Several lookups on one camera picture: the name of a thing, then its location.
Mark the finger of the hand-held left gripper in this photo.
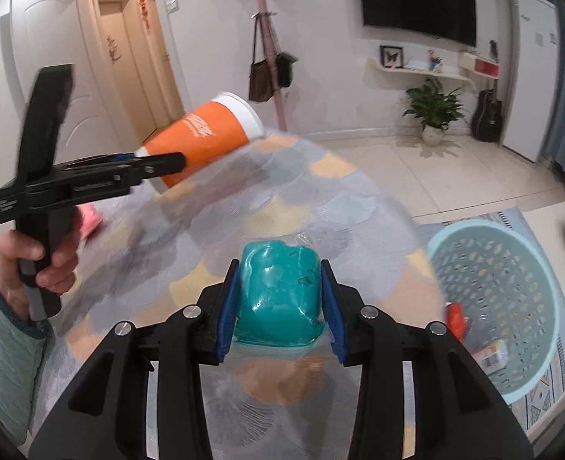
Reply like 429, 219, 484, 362
69, 152, 140, 169
118, 152, 188, 188

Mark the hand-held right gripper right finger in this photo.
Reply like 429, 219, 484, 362
321, 259, 534, 460

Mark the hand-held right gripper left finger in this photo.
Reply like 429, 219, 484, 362
28, 259, 242, 460

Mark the teal plastic-wrapped packet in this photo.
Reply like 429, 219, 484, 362
234, 240, 328, 346

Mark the orange paper cup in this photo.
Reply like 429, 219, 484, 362
136, 92, 266, 190

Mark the orange-red plastic bag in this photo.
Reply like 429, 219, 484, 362
446, 301, 466, 342

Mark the light blue plastic basket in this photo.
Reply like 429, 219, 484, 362
426, 219, 565, 403

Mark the black shoulder bag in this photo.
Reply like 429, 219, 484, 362
275, 52, 299, 88

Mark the person's left forearm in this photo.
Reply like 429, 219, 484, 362
0, 273, 54, 447

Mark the person's left hand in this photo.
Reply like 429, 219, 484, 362
0, 211, 80, 322

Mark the white room door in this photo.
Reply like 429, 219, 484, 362
0, 0, 106, 269

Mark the pink plastic stool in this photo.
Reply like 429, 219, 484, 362
78, 201, 103, 241

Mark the beige hallway door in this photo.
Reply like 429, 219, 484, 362
97, 0, 145, 141

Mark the brown tote bag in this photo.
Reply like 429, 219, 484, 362
249, 12, 276, 103

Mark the pink coat rack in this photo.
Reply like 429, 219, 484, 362
251, 0, 291, 131

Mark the patterned blue rug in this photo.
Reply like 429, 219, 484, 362
414, 206, 565, 423

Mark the potted green plant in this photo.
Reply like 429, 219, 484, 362
402, 77, 468, 147

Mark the white coffee table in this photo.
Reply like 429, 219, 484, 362
522, 201, 565, 346

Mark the black guitar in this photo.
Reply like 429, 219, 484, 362
470, 41, 504, 143

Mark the red white storage box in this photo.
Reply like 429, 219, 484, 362
459, 51, 498, 80

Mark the black television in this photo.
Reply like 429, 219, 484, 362
356, 0, 477, 48

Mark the white refrigerator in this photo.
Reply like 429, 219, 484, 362
500, 0, 559, 164

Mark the white low wall shelf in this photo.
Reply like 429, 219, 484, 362
366, 56, 475, 90

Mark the butterfly picture frame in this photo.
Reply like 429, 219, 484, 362
379, 45, 405, 69

